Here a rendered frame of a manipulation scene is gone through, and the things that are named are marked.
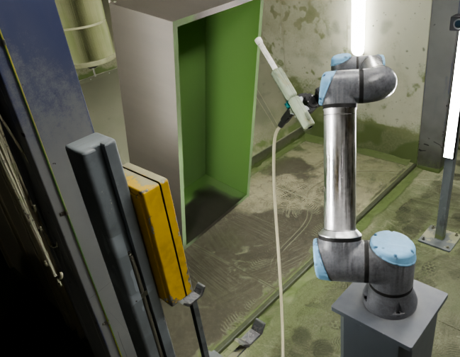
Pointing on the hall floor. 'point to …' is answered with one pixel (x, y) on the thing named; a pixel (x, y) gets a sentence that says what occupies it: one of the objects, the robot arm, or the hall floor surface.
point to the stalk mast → (120, 241)
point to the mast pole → (447, 188)
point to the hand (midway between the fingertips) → (291, 108)
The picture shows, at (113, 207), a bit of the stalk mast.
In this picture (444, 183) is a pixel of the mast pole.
